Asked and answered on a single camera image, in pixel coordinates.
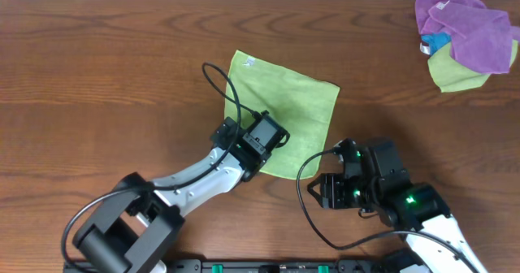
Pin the blue cloth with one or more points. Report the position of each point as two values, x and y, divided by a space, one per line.
430 43

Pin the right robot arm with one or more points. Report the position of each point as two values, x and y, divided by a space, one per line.
424 221

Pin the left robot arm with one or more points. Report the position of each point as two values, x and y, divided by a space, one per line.
132 230

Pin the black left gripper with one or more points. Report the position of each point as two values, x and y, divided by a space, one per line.
252 159

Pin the green microfiber cloth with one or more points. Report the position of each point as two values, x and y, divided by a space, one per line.
300 104

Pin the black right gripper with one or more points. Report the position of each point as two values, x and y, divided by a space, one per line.
332 190

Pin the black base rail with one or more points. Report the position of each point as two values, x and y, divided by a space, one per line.
342 266

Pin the purple microfiber cloth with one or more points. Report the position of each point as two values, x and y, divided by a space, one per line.
482 38

